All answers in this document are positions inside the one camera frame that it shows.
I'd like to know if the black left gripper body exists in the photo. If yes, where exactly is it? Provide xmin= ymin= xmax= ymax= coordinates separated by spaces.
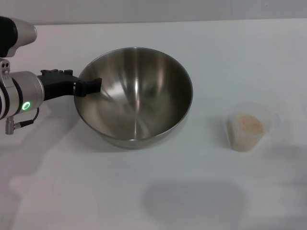
xmin=37 ymin=69 xmax=80 ymax=102

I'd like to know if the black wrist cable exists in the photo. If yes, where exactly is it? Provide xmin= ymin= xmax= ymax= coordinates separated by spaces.
xmin=14 ymin=107 xmax=40 ymax=127

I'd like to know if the stainless steel mixing bowl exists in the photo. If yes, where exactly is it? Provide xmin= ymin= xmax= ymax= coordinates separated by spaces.
xmin=73 ymin=46 xmax=194 ymax=150

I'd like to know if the uncooked rice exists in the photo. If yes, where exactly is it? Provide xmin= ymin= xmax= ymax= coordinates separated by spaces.
xmin=230 ymin=113 xmax=265 ymax=151

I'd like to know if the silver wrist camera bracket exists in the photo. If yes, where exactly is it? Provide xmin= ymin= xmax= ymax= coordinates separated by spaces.
xmin=0 ymin=58 xmax=11 ymax=80

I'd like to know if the translucent plastic measuring cup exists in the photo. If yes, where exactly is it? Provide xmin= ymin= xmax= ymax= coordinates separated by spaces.
xmin=226 ymin=101 xmax=279 ymax=152

